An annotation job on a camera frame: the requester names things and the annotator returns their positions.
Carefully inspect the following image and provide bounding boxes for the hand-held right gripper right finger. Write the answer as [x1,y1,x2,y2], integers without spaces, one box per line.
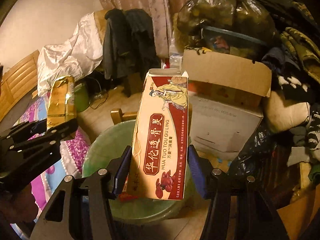
[188,145,290,240]

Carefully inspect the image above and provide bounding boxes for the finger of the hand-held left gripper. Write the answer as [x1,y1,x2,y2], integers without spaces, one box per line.
[0,118,78,181]
[0,119,47,143]

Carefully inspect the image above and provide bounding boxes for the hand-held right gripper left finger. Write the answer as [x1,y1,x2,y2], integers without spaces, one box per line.
[30,145,133,240]

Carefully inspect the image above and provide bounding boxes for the bin with green liner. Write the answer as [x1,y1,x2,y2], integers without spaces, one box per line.
[82,119,200,222]

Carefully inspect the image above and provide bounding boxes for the gold foil packet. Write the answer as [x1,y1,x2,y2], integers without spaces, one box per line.
[47,76,77,128]

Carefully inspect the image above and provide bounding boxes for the beige figure print medicine box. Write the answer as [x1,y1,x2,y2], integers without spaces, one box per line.
[126,69,190,200]

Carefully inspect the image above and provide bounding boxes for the purple floral bed sheet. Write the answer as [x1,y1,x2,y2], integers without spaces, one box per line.
[15,92,93,220]

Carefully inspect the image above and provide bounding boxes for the small green bin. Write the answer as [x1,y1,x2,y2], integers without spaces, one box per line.
[74,81,90,112]

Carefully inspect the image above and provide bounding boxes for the wooden headboard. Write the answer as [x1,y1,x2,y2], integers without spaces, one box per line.
[0,50,40,123]

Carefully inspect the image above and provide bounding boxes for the white printer box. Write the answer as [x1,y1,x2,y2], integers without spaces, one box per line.
[187,95,264,160]

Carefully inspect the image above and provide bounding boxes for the wooden stool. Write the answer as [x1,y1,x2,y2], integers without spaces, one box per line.
[111,107,138,125]

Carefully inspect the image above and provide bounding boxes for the black garbage bag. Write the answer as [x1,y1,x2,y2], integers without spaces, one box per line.
[229,122,313,180]

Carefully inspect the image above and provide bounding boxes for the white satin cloth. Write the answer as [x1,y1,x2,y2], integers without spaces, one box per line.
[37,12,104,97]

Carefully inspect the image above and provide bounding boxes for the beige cushion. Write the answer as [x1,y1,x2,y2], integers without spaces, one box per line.
[262,90,310,130]

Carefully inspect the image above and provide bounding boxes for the open brown cardboard box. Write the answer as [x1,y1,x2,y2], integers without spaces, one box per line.
[181,48,272,108]

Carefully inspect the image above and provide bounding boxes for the flat brown cardboard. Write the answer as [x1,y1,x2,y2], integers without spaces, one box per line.
[277,187,320,240]

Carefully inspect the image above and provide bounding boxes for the dark jackets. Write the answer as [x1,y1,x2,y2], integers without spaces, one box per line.
[104,9,154,80]

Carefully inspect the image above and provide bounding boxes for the clear plastic bottle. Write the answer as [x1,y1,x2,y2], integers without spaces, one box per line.
[169,44,184,69]

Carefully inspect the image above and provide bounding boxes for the black white patterned garment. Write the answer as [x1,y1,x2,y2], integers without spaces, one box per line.
[277,75,310,93]

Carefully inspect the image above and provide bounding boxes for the teal rimmed plastic tub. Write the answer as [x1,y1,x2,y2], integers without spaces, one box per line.
[202,25,269,54]

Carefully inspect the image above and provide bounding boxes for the floral patterned curtain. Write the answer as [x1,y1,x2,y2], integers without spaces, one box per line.
[96,0,230,60]

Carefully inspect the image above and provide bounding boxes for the camouflage garment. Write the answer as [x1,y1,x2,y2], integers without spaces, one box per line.
[280,27,320,80]

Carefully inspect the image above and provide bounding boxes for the dark shiny plastic bag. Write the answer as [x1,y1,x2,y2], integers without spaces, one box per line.
[176,0,278,53]

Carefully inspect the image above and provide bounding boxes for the black cables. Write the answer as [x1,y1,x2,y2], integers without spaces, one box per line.
[87,77,110,109]

